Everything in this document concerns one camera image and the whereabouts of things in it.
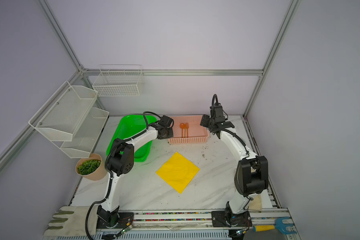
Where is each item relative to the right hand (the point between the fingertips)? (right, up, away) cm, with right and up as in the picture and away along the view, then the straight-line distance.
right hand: (205, 118), depth 89 cm
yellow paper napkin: (-17, -33, +2) cm, 37 cm away
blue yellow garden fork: (+35, -54, -16) cm, 67 cm away
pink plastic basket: (-3, -10, +22) cm, 24 cm away
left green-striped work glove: (-68, -52, -16) cm, 87 cm away
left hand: (-24, -10, +12) cm, 29 cm away
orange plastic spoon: (-14, -4, +25) cm, 29 cm away
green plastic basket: (-55, -4, +21) cm, 58 cm away
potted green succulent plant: (-63, -28, -9) cm, 70 cm away
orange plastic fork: (-11, -4, +25) cm, 27 cm away
